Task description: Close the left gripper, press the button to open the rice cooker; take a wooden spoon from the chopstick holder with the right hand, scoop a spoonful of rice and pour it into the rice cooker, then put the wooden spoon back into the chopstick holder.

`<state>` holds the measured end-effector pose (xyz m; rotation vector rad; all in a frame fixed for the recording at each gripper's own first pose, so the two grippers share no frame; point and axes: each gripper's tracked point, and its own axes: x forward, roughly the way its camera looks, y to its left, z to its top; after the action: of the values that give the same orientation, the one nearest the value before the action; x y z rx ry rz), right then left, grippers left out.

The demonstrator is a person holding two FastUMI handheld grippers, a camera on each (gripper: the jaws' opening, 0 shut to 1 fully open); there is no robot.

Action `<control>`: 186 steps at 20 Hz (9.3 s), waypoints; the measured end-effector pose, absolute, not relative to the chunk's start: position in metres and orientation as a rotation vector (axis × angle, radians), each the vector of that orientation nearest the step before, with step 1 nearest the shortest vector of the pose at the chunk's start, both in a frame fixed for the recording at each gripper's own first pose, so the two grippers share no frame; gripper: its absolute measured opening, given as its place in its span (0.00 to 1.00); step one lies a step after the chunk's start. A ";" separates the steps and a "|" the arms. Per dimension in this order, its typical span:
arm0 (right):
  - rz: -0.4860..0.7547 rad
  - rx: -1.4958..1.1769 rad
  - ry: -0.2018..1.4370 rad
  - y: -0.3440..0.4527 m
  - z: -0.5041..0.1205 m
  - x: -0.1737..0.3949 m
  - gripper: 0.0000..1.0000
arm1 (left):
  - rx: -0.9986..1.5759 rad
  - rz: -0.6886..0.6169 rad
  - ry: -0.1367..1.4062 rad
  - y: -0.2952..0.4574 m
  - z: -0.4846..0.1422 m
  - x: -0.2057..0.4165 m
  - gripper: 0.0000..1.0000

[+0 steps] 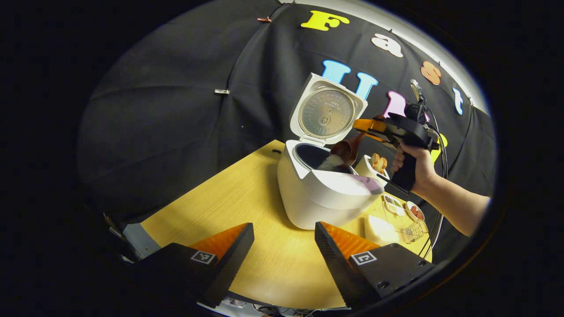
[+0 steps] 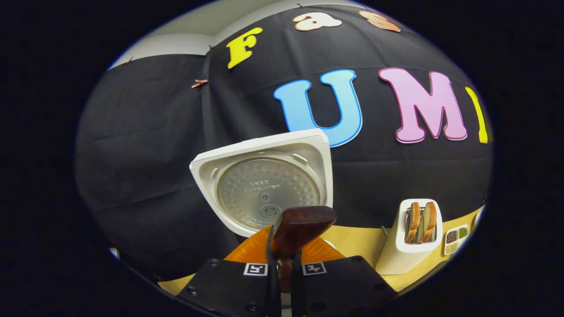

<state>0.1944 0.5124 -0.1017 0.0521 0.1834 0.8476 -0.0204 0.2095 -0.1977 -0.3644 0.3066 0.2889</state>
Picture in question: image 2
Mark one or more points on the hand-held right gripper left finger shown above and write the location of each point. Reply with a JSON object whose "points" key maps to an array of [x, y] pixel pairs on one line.
{"points": [[272, 290]]}

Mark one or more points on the pink cloth clip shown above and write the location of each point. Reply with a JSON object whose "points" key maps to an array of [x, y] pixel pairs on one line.
{"points": [[199, 83]]}

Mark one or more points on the white rice cooker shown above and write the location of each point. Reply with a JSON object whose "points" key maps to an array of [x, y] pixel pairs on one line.
{"points": [[264, 189]]}

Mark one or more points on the toasted bread slice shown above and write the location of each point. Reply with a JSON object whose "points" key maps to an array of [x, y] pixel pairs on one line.
{"points": [[429, 221], [413, 222]]}

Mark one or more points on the black backdrop cloth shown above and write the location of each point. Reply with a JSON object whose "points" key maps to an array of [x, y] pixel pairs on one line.
{"points": [[145, 154]]}

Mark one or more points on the white toaster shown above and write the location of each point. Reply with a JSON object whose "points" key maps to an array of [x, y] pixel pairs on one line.
{"points": [[396, 259]]}

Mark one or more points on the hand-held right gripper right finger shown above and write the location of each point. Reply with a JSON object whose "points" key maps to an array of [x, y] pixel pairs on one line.
{"points": [[297, 293]]}

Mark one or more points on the white divided bean dish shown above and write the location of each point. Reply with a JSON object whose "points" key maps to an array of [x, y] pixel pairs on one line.
{"points": [[454, 240]]}

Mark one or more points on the brown wooden spoon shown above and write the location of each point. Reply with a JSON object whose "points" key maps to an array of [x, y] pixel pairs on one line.
{"points": [[304, 226]]}

